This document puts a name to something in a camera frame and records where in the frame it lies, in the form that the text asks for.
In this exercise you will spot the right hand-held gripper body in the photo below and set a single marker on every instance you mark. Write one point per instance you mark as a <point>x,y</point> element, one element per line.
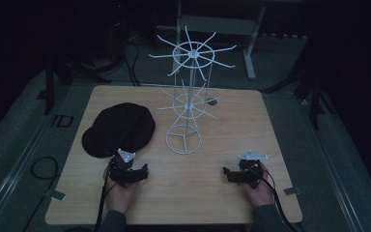
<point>250,167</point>

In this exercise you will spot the person's right hand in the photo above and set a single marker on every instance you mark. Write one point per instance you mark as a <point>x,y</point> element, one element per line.
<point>260,193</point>

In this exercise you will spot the grey tape strip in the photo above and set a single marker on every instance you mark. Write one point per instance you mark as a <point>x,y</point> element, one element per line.
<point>292,191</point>
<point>58,195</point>

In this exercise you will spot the person's left hand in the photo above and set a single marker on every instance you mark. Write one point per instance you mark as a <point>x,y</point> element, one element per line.
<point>119,196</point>

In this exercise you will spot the black cap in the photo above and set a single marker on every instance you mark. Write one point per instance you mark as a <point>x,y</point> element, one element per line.
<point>119,127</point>

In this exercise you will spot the black metal stand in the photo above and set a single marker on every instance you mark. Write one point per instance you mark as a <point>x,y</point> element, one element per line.
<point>50,87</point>
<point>314,96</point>

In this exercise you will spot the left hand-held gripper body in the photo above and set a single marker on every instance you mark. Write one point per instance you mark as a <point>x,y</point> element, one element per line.
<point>120,167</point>

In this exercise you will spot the white metal desk frame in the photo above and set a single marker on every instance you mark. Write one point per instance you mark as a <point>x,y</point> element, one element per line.
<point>219,25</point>

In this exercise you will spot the black rectangular floor bracket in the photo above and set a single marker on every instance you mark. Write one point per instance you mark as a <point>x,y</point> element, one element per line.
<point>62,121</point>

